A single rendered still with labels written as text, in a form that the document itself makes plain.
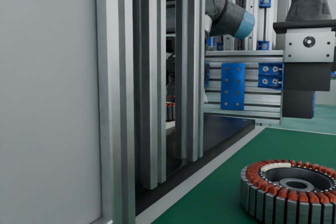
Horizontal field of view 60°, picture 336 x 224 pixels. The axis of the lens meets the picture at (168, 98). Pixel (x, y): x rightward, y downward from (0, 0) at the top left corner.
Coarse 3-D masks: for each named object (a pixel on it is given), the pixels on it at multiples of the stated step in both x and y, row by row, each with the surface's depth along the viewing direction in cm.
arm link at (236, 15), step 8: (224, 8) 72; (232, 8) 73; (240, 8) 75; (224, 16) 73; (232, 16) 73; (240, 16) 74; (248, 16) 75; (216, 24) 75; (224, 24) 75; (232, 24) 75; (240, 24) 75; (248, 24) 76; (216, 32) 81; (224, 32) 79; (232, 32) 77; (240, 32) 76; (248, 32) 77
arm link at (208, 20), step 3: (207, 15) 69; (207, 18) 69; (210, 18) 70; (207, 21) 69; (210, 21) 70; (207, 24) 69; (210, 24) 70; (204, 27) 68; (207, 27) 69; (210, 27) 71; (204, 30) 69; (207, 30) 69; (207, 33) 70; (207, 36) 71
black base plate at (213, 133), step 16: (208, 128) 58; (224, 128) 58; (240, 128) 58; (208, 144) 47; (224, 144) 50; (176, 160) 39; (208, 160) 44; (176, 176) 36; (144, 192) 30; (160, 192) 33; (144, 208) 30
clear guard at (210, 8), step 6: (168, 0) 65; (174, 0) 64; (210, 0) 61; (168, 6) 66; (174, 6) 65; (210, 6) 62; (168, 12) 68; (174, 12) 67; (210, 12) 63; (216, 12) 63
